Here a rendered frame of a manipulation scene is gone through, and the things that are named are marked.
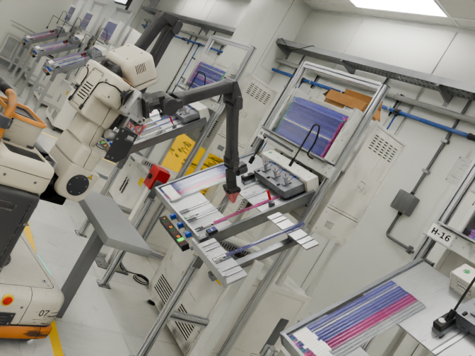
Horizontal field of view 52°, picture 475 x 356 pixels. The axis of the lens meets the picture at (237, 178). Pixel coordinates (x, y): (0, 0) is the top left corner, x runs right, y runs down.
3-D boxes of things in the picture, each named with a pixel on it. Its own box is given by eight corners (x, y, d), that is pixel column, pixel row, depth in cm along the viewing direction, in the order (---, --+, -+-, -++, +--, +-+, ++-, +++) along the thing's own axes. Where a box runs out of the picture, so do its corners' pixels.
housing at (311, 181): (308, 203, 271) (306, 181, 264) (264, 171, 311) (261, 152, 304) (319, 198, 274) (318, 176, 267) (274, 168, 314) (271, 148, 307)
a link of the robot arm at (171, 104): (232, 71, 235) (244, 78, 228) (230, 97, 242) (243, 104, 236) (151, 92, 211) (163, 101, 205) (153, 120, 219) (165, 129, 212)
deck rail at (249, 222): (201, 249, 245) (199, 239, 242) (200, 247, 247) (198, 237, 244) (316, 200, 270) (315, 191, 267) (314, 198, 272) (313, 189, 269)
